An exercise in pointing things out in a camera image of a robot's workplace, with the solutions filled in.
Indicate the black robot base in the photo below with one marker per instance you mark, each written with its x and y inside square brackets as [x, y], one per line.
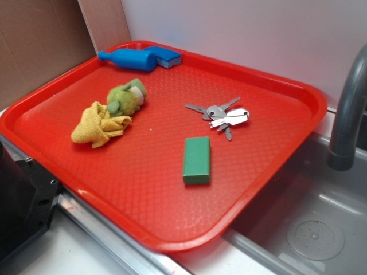
[29, 193]

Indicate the green rectangular block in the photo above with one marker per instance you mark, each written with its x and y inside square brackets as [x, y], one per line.
[196, 164]

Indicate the red plastic tray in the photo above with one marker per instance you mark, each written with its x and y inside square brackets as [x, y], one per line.
[136, 180]

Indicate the silver key bunch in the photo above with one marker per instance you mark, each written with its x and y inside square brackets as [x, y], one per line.
[221, 118]

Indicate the green plush toy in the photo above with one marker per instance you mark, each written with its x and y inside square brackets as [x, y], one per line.
[126, 99]

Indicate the blue sponge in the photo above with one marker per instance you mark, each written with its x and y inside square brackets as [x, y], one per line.
[166, 58]

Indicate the yellow folded cloth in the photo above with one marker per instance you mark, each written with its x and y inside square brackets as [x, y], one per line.
[97, 127]

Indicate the blue plastic bottle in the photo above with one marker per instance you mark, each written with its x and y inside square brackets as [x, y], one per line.
[130, 59]

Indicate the grey plastic sink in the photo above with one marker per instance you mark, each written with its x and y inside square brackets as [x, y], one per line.
[309, 218]

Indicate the grey faucet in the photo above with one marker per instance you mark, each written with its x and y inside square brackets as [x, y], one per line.
[349, 127]

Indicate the brown cardboard panel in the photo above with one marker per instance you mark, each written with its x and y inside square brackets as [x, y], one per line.
[40, 40]

